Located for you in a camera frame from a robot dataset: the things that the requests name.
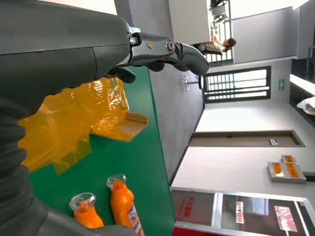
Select orange bottle clear cap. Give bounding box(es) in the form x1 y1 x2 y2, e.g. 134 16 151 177
107 173 145 236
69 193 105 229

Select yellow tape-wrapped box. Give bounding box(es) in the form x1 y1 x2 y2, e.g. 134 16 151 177
18 77 150 177

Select green table mat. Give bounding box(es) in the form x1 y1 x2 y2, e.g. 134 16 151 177
29 66 176 236

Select white stand black base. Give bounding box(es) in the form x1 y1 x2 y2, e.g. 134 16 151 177
181 75 203 92

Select person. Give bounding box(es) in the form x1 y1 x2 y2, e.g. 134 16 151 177
196 30 236 55

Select metal shelf rack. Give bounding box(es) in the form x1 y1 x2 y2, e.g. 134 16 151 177
209 0 233 64

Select brown framed door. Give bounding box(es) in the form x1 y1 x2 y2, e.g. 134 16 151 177
188 130 306 148

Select black framed glass door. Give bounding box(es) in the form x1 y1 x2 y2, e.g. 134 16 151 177
202 66 271 104

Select red white display cabinet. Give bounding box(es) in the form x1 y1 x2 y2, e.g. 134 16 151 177
170 186 315 236

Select grey wall plaque orange cards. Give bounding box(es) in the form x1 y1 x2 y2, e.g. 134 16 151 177
267 155 307 185

